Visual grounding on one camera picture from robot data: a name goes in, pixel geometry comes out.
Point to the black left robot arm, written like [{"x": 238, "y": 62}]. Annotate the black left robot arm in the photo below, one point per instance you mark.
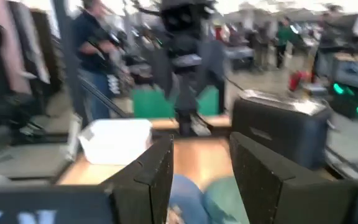
[{"x": 185, "y": 62}]

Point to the white plastic bin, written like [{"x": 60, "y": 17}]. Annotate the white plastic bin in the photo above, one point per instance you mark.
[{"x": 113, "y": 143}]

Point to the device with green lights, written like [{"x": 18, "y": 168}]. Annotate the device with green lights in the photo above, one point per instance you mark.
[{"x": 353, "y": 99}]

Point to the green bag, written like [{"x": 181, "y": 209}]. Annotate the green bag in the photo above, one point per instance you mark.
[{"x": 149, "y": 104}]

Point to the black aluminium rig frame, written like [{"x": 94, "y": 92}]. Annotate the black aluminium rig frame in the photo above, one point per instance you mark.
[{"x": 68, "y": 62}]

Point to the silver frame bracket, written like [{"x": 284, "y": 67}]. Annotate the silver frame bracket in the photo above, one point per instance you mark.
[{"x": 73, "y": 137}]

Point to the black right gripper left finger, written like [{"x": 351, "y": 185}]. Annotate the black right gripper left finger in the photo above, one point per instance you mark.
[{"x": 73, "y": 205}]

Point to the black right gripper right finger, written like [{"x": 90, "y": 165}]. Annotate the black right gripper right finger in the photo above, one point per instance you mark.
[{"x": 291, "y": 202}]

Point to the person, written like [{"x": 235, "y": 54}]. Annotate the person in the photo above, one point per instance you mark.
[
  {"x": 92, "y": 62},
  {"x": 329, "y": 34},
  {"x": 284, "y": 35}
]

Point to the black and silver toaster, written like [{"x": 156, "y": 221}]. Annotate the black and silver toaster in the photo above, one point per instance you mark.
[{"x": 278, "y": 133}]

